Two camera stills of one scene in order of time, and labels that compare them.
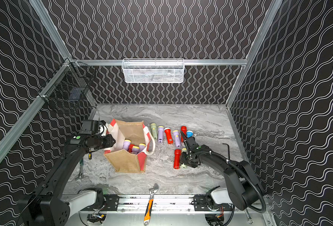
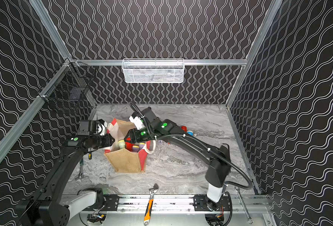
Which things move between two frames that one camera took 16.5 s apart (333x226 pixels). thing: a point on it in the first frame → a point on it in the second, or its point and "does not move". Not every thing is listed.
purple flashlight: x=135 y=149 does not move
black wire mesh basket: x=69 y=85 does not move
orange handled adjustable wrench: x=147 y=217 does not move
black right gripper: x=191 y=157 → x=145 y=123
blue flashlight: x=189 y=133 does not move
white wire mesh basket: x=153 y=70 does not move
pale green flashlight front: x=183 y=166 → x=121 y=144
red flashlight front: x=177 y=153 → x=129 y=146
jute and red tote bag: x=137 y=133 does not move
